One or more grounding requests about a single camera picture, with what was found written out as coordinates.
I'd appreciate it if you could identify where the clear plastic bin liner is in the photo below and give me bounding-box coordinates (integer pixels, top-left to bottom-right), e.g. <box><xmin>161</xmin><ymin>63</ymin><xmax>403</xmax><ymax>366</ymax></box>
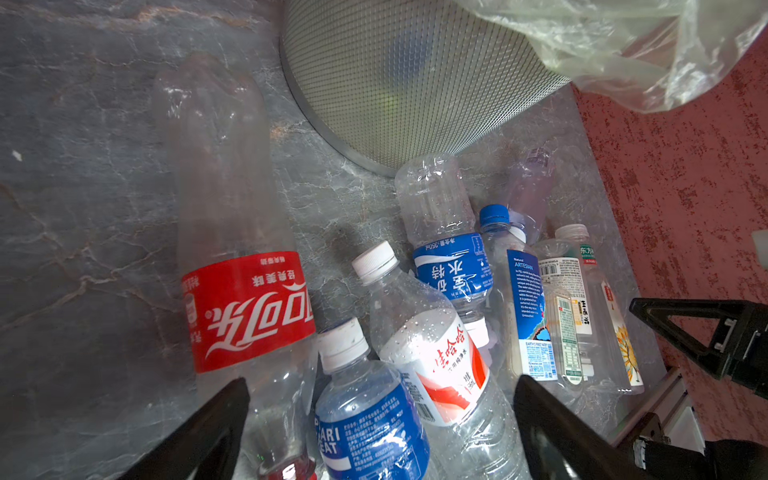
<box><xmin>460</xmin><ymin>0</ymin><xmax>767</xmax><ymax>113</ymax></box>

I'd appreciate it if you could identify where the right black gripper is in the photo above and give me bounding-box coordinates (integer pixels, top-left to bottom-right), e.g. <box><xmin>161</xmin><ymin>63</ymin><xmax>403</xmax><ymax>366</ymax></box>
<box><xmin>629</xmin><ymin>298</ymin><xmax>767</xmax><ymax>399</ymax></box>

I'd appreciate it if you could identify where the grey mesh waste bin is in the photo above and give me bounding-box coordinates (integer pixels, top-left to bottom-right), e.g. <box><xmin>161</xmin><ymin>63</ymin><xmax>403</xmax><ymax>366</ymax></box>
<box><xmin>280</xmin><ymin>1</ymin><xmax>566</xmax><ymax>177</ymax></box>

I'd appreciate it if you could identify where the clear purple tinted bottle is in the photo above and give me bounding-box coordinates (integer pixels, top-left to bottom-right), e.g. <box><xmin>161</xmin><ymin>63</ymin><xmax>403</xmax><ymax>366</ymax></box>
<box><xmin>506</xmin><ymin>147</ymin><xmax>555</xmax><ymax>245</ymax></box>

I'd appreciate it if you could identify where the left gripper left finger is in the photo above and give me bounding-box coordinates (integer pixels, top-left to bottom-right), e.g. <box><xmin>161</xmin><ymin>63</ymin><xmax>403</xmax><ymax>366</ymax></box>
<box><xmin>121</xmin><ymin>378</ymin><xmax>250</xmax><ymax>479</ymax></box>

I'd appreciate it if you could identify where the blue label water bottle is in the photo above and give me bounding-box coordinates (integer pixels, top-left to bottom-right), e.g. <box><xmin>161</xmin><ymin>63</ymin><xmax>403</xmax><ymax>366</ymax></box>
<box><xmin>395</xmin><ymin>153</ymin><xmax>503</xmax><ymax>367</ymax></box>

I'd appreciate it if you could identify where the red Coca-Cola label bottle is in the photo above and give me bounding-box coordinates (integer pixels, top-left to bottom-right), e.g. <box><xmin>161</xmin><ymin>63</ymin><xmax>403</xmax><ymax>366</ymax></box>
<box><xmin>152</xmin><ymin>53</ymin><xmax>318</xmax><ymax>479</ymax></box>

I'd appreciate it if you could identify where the green white label bottle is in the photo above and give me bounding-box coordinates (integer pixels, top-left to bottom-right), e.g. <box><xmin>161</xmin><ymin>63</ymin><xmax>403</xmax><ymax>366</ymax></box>
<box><xmin>534</xmin><ymin>239</ymin><xmax>599</xmax><ymax>391</ymax></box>

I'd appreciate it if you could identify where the blue Pocari label bottle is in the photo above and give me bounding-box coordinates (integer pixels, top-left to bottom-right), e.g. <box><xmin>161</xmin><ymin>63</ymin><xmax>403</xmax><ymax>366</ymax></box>
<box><xmin>315</xmin><ymin>317</ymin><xmax>438</xmax><ymax>479</ymax></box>

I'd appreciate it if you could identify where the blue cap artesian bottle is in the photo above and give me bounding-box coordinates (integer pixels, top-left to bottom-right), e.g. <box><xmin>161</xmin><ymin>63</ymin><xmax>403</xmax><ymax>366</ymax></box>
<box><xmin>479</xmin><ymin>204</ymin><xmax>558</xmax><ymax>393</ymax></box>

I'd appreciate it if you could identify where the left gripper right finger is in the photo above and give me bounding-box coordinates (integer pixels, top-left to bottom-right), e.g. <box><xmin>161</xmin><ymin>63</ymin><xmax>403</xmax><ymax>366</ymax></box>
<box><xmin>512</xmin><ymin>375</ymin><xmax>648</xmax><ymax>479</ymax></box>

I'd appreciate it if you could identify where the sunflower label tea bottle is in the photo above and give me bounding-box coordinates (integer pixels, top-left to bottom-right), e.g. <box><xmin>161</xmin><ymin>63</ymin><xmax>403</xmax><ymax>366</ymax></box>
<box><xmin>555</xmin><ymin>224</ymin><xmax>645</xmax><ymax>395</ymax></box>

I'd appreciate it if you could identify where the white red Wahaha bottle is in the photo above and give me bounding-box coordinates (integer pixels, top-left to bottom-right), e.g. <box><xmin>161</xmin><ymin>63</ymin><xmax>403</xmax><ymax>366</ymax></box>
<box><xmin>352</xmin><ymin>241</ymin><xmax>527</xmax><ymax>479</ymax></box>

